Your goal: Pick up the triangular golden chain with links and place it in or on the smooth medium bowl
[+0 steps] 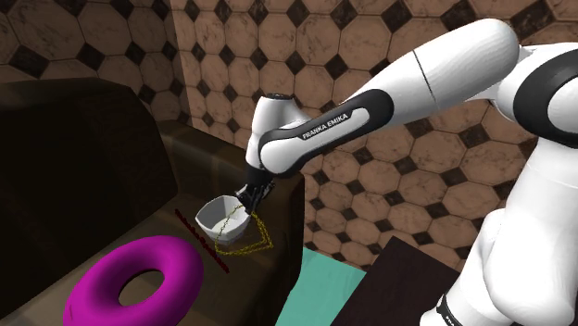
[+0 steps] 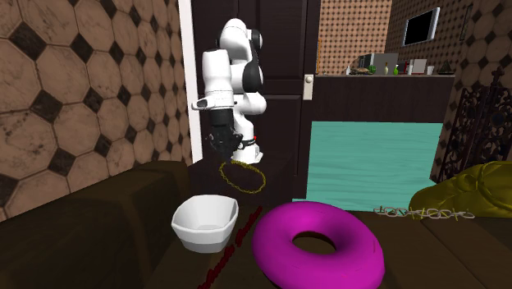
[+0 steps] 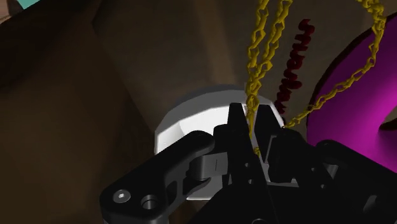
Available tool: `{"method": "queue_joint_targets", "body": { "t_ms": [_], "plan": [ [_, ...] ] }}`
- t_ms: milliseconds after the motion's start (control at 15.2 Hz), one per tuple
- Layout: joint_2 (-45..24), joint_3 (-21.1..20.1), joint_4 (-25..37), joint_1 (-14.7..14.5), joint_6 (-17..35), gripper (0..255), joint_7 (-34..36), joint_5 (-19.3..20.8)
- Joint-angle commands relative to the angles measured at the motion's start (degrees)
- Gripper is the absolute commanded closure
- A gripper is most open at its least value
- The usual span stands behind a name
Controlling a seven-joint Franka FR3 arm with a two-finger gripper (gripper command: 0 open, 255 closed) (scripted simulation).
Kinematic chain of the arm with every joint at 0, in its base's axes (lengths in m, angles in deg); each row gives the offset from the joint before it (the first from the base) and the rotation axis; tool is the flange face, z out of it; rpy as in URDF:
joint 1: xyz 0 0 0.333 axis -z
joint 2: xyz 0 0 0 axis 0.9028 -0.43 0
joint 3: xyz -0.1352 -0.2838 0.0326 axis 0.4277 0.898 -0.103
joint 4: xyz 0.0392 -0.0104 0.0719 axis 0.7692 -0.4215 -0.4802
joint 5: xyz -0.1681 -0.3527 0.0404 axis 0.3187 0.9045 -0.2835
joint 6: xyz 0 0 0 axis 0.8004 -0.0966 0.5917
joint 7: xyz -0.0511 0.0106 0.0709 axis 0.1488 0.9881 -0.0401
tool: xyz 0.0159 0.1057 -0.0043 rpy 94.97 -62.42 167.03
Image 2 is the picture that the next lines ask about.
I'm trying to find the dark ornate screen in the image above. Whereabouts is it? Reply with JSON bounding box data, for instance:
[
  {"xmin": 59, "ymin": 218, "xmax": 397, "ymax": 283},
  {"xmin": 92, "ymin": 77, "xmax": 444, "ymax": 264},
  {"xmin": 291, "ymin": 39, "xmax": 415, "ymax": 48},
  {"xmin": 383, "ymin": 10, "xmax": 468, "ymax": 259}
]
[{"xmin": 437, "ymin": 66, "xmax": 512, "ymax": 184}]

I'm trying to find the gold chain ring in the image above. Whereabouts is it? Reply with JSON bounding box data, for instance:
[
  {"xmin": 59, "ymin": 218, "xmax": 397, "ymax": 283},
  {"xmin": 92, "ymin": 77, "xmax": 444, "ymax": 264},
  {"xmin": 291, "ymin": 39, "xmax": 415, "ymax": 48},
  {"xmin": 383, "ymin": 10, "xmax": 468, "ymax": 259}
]
[{"xmin": 217, "ymin": 160, "xmax": 267, "ymax": 195}]

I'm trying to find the dark brown sofa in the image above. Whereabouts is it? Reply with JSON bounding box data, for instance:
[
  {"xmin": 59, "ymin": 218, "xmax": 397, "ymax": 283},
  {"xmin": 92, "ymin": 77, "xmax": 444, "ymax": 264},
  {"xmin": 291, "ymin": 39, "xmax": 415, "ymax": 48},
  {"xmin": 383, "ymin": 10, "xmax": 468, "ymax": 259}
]
[{"xmin": 0, "ymin": 160, "xmax": 512, "ymax": 289}]

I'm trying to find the magenta ring cushion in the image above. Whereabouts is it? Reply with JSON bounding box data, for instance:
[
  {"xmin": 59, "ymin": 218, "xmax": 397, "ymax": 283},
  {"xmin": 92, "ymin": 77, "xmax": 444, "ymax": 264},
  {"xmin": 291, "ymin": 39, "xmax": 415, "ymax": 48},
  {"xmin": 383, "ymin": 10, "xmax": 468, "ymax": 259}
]
[{"xmin": 251, "ymin": 201, "xmax": 386, "ymax": 289}]

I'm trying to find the white bowl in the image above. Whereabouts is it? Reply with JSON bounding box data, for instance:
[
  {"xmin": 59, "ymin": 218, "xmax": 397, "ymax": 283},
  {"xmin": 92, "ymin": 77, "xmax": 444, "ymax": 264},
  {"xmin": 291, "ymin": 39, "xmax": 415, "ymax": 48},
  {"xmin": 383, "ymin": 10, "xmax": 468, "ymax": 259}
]
[{"xmin": 171, "ymin": 194, "xmax": 240, "ymax": 255}]

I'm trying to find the dark wooden door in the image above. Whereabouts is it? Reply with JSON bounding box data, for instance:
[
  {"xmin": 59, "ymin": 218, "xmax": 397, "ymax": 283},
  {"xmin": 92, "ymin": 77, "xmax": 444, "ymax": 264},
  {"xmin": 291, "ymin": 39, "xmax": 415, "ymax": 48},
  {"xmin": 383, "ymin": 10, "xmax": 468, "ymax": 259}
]
[{"xmin": 190, "ymin": 0, "xmax": 322, "ymax": 200}]

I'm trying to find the dark red chain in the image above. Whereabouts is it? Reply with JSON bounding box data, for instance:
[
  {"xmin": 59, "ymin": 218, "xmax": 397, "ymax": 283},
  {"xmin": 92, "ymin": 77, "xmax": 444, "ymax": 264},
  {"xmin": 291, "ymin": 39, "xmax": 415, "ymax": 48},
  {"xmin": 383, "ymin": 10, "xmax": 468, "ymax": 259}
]
[{"xmin": 197, "ymin": 205, "xmax": 263, "ymax": 289}]

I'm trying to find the dark sideboard with items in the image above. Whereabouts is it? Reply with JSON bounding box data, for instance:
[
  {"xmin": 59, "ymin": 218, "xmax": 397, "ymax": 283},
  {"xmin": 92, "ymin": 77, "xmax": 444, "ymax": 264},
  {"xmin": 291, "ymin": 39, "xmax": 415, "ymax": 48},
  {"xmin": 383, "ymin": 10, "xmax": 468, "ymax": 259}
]
[{"xmin": 313, "ymin": 52, "xmax": 456, "ymax": 124}]

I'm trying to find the wall television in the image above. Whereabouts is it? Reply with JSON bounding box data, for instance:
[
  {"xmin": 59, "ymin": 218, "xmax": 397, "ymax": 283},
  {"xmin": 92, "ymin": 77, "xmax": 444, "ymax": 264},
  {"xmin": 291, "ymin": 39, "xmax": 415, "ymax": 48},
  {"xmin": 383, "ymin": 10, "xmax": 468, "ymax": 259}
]
[{"xmin": 401, "ymin": 7, "xmax": 441, "ymax": 48}]

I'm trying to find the silver chain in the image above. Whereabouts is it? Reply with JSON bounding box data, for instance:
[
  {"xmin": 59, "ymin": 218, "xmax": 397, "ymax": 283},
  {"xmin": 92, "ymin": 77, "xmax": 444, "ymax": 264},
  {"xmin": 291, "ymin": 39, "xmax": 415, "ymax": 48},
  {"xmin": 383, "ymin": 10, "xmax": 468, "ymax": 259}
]
[{"xmin": 373, "ymin": 205, "xmax": 476, "ymax": 221}]

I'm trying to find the yellow beanbag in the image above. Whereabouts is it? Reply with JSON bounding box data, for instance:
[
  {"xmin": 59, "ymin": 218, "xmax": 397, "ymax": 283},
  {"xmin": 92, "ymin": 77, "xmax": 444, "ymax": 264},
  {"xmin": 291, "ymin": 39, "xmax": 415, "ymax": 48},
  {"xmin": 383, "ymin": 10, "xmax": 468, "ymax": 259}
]
[{"xmin": 409, "ymin": 160, "xmax": 512, "ymax": 220}]

